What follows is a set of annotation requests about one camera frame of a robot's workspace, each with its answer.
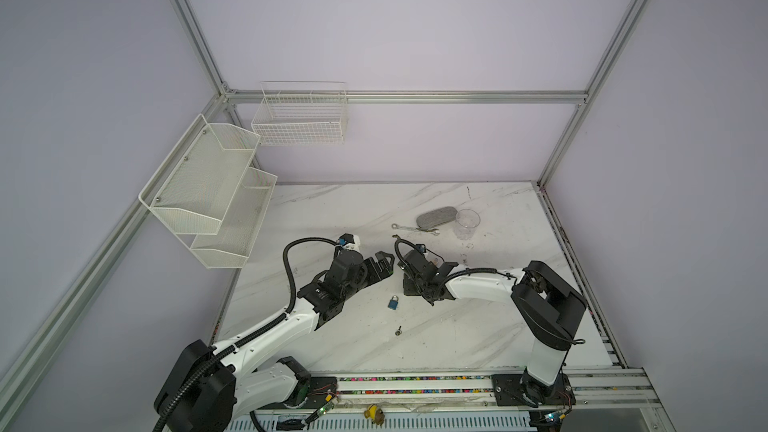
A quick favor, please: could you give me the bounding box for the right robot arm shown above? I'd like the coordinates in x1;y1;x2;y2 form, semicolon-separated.
397;245;587;403

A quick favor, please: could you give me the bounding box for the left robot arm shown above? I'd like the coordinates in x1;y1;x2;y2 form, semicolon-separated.
154;248;395;431

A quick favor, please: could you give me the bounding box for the blue padlock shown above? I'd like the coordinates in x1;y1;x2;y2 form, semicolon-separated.
387;295;399;311

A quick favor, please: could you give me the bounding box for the silver combination wrench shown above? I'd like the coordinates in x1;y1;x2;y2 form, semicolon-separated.
391;223;440;236

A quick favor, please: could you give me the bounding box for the grey fabric case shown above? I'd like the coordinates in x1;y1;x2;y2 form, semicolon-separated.
416;206;458;231

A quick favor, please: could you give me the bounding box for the clear plastic cup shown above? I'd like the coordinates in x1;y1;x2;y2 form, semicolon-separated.
454;209;481;241

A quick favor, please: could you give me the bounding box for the lower white mesh shelf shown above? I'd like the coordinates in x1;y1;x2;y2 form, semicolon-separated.
191;167;277;269

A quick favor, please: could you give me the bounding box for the white mesh shelf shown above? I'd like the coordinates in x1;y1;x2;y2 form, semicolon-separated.
138;115;260;235
191;167;277;269

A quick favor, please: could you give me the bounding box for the upper white mesh shelf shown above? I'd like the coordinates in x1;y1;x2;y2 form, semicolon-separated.
138;115;260;235

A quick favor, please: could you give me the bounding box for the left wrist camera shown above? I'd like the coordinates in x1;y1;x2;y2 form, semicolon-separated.
337;233;361;252

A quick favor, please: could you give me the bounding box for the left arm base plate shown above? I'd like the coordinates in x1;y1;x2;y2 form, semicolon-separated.
258;376;338;412

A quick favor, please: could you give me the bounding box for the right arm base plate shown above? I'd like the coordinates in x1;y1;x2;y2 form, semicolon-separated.
491;372;576;408

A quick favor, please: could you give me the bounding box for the yellow padlock on rail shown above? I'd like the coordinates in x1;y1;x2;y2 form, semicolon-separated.
363;404;385;426

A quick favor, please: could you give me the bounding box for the white wire basket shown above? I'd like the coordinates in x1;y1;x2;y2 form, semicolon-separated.
251;81;348;146

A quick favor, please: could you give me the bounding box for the aluminium rail bed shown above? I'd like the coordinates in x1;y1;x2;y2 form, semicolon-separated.
252;368;674;431

